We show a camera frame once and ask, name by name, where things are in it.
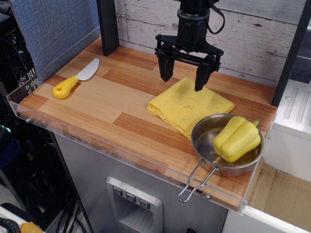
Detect small steel pan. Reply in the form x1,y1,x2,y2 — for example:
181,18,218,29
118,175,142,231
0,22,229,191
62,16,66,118
178,114,265,203

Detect blue fabric partition panel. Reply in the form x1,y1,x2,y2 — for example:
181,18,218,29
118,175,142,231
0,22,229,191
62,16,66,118
10,0,100,78

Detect silver toy fridge cabinet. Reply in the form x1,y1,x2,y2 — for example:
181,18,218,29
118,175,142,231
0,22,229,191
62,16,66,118
56,135,227,233

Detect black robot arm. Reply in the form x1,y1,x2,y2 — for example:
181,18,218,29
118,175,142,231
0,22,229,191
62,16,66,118
155,0,224,91

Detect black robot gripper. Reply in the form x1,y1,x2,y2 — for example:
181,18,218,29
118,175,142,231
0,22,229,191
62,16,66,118
155,8,224,91

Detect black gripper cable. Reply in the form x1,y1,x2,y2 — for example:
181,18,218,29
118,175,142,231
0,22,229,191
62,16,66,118
206,3,225,34

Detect yellow cloth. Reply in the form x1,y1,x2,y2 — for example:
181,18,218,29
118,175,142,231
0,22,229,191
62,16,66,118
146,77,235,139

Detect clear acrylic table guard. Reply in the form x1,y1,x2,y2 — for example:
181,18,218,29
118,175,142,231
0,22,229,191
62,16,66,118
6,26,277,216

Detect white ridged side unit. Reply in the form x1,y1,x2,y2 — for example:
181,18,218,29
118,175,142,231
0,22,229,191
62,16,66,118
263,80,311,182

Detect yellow toy bell pepper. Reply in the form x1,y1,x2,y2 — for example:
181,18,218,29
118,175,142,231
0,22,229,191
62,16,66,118
212,116,261,163

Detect grey dispenser panel with buttons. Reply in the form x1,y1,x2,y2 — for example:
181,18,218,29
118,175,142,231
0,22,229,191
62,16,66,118
106,176,164,233

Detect black right shelf post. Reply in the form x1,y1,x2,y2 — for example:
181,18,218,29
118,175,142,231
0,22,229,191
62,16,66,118
271,0,311,107

